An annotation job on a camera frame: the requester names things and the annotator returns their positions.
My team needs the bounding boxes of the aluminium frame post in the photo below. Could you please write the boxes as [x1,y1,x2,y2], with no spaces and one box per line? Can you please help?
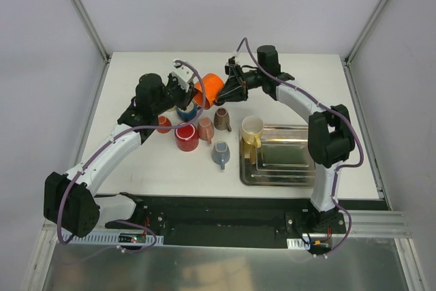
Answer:
[343,0,413,65]
[70,0,110,63]

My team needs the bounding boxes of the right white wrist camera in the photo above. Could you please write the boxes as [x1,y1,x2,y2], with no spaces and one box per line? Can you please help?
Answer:
[227,51,239,67]

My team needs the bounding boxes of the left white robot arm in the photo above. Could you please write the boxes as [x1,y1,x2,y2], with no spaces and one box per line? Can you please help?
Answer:
[43,72,194,237]

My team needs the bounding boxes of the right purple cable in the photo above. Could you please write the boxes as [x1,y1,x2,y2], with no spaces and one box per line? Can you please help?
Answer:
[236,37,364,260]

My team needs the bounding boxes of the blue ribbed mug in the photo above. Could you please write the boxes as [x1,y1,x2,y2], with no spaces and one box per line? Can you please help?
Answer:
[176,101,198,122]

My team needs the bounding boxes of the yellow mug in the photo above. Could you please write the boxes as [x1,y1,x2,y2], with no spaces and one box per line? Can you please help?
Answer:
[240,116,264,165]

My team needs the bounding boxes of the small orange cup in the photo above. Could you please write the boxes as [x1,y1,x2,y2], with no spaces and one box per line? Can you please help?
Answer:
[157,116,172,134]

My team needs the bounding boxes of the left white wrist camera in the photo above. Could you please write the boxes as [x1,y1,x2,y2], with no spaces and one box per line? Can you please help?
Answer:
[172,59,193,92]

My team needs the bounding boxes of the pink mug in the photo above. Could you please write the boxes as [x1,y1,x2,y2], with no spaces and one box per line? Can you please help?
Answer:
[198,117,215,144]

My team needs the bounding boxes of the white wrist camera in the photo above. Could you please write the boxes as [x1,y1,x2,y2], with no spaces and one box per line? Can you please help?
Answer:
[227,51,239,67]
[172,59,193,92]

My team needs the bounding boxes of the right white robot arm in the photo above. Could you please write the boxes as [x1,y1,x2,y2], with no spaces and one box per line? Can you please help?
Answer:
[215,45,356,233]

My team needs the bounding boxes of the bright orange mug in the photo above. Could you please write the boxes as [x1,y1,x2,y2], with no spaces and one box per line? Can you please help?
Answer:
[193,73,224,110]

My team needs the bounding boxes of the grey-blue mug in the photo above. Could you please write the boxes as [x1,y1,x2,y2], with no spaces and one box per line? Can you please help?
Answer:
[212,141,230,170]

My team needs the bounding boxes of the right aluminium frame post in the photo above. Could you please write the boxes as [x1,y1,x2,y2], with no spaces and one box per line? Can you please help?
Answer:
[343,0,413,65]

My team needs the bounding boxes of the white cable duct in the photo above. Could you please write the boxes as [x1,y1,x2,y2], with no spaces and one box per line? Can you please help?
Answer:
[70,232,164,247]
[286,239,332,251]

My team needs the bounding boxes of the brown striped mug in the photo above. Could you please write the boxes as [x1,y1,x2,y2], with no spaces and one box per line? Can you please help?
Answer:
[213,108,232,132]

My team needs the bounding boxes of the red mug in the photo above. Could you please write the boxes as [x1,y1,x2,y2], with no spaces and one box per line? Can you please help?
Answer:
[174,123,199,152]

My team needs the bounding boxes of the steel baking tray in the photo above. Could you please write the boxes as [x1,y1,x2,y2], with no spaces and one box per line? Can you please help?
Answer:
[239,125,315,188]

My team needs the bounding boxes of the left aluminium frame post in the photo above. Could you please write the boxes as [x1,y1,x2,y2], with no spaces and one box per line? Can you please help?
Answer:
[70,0,110,63]

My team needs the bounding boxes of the right white cable duct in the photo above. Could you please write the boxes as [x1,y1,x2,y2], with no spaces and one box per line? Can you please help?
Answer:
[286,239,332,251]

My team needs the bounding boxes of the left white cable duct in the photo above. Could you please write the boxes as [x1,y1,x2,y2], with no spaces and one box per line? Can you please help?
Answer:
[70,232,164,247]

